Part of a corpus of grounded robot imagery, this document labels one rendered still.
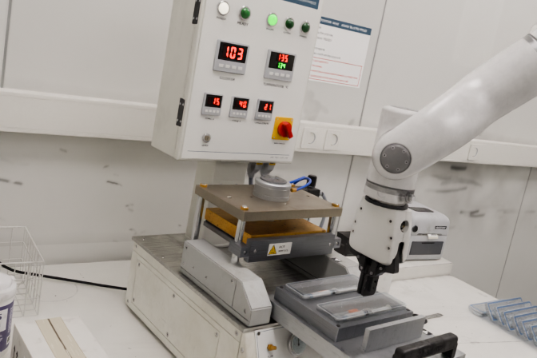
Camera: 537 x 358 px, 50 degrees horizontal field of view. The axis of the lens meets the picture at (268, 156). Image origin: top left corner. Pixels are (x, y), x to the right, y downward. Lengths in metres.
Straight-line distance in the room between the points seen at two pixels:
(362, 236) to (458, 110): 0.28
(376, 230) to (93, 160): 0.89
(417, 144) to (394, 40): 1.30
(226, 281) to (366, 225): 0.28
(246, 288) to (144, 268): 0.37
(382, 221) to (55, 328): 0.63
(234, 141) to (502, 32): 1.61
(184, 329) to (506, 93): 0.75
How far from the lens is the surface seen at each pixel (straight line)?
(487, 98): 0.95
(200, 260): 1.17
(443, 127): 0.89
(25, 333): 1.16
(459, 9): 2.41
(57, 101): 1.51
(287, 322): 1.05
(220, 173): 1.33
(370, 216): 1.00
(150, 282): 1.34
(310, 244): 1.21
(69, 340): 1.15
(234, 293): 1.08
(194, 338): 1.20
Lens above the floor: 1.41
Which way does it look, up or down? 10 degrees down
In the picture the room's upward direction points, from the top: 11 degrees clockwise
